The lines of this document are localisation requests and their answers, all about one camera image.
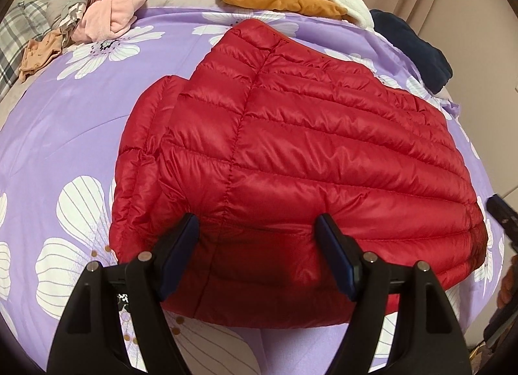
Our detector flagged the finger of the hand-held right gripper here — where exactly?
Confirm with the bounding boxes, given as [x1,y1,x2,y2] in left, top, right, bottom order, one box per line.
[486,195,518,252]

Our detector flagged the navy garment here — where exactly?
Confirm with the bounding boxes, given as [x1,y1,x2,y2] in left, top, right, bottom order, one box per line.
[370,9,453,94]

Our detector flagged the purple floral quilt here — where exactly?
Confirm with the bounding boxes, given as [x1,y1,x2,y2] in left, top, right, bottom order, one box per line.
[0,5,506,375]

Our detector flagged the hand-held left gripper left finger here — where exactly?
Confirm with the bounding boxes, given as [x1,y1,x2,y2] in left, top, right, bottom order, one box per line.
[48,213,201,375]

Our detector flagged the plaid cloth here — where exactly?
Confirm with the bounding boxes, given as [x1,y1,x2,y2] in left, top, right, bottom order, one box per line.
[0,0,53,88]

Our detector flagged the pink garment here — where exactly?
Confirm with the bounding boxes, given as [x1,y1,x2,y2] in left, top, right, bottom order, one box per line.
[72,0,152,42]

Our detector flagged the orange garment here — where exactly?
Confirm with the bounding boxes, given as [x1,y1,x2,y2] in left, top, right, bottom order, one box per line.
[222,0,349,17]

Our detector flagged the person's right hand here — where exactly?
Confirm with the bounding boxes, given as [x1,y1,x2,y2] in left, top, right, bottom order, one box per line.
[498,274,518,309]

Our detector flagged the beige dotted cloth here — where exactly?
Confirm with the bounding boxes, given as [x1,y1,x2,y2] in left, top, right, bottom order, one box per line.
[19,31,67,83]

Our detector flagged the red puffer jacket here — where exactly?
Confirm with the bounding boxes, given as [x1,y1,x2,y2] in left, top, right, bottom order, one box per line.
[109,18,488,325]

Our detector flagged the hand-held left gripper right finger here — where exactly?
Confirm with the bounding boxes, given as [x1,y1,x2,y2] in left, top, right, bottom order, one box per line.
[316,213,472,375]

